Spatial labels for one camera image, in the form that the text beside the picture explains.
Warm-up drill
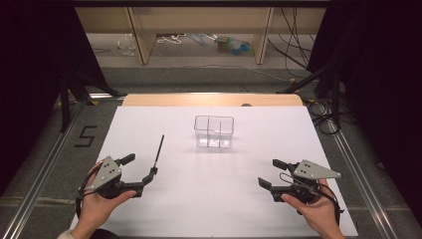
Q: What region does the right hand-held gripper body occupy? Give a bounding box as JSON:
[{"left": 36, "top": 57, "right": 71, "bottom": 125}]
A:
[{"left": 270, "top": 159, "right": 342, "bottom": 204}]

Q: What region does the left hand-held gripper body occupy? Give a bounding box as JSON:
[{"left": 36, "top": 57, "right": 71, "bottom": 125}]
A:
[{"left": 84, "top": 155, "right": 137, "bottom": 200}]

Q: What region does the thin black pen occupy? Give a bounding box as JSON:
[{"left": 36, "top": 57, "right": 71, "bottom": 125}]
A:
[{"left": 152, "top": 133, "right": 166, "bottom": 169}]

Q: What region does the clear plastic compartment organizer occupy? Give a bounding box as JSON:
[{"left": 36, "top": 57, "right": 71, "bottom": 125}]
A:
[{"left": 193, "top": 115, "right": 235, "bottom": 149}]

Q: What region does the person's left hand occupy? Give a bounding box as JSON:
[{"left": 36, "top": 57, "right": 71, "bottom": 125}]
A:
[{"left": 70, "top": 161, "right": 137, "bottom": 239}]

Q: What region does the person's right hand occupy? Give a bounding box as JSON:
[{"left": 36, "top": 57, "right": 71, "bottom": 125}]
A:
[{"left": 281, "top": 179, "right": 346, "bottom": 239}]

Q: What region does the white table cover sheet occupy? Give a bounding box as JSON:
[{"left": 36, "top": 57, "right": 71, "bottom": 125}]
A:
[{"left": 68, "top": 105, "right": 359, "bottom": 239}]

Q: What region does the black metal stand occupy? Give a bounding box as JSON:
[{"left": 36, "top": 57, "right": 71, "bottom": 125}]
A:
[
  {"left": 59, "top": 66, "right": 121, "bottom": 133},
  {"left": 277, "top": 61, "right": 343, "bottom": 130}
]

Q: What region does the light wooden table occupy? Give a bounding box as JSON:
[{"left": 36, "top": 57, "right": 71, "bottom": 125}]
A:
[{"left": 121, "top": 93, "right": 305, "bottom": 108}]

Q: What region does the black curtain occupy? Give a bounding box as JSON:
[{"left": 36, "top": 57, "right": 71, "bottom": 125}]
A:
[
  {"left": 306, "top": 0, "right": 422, "bottom": 218},
  {"left": 0, "top": 0, "right": 107, "bottom": 197}
]

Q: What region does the clear plastic bag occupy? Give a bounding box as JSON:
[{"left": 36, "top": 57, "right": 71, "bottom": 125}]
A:
[{"left": 116, "top": 33, "right": 138, "bottom": 57}]

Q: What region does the colourful plastic package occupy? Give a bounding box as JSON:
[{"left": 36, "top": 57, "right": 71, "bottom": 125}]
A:
[{"left": 214, "top": 34, "right": 256, "bottom": 57}]

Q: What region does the light wooden shelf unit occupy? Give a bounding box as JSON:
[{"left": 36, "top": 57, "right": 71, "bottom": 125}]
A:
[{"left": 75, "top": 7, "right": 327, "bottom": 66}]

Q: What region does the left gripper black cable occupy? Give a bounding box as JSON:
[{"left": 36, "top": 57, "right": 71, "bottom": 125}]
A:
[{"left": 75, "top": 164, "right": 102, "bottom": 221}]

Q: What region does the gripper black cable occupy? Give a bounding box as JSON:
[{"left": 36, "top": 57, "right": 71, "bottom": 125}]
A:
[
  {"left": 75, "top": 164, "right": 102, "bottom": 221},
  {"left": 317, "top": 182, "right": 345, "bottom": 227}
]

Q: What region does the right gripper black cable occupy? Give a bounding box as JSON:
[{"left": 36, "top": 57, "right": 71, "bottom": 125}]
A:
[{"left": 317, "top": 182, "right": 345, "bottom": 227}]

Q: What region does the aluminium floor rail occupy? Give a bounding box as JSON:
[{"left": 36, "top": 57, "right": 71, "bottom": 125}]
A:
[
  {"left": 0, "top": 99, "right": 88, "bottom": 239},
  {"left": 326, "top": 119, "right": 401, "bottom": 239}
]

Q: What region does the coil of black floor cables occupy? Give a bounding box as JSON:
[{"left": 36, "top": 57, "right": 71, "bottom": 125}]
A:
[{"left": 306, "top": 98, "right": 343, "bottom": 135}]

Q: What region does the bundle of black hanging cables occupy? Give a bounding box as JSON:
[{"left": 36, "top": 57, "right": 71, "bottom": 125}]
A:
[{"left": 267, "top": 7, "right": 317, "bottom": 80}]

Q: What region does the white cord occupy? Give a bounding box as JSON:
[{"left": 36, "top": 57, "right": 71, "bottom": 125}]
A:
[{"left": 156, "top": 33, "right": 188, "bottom": 46}]

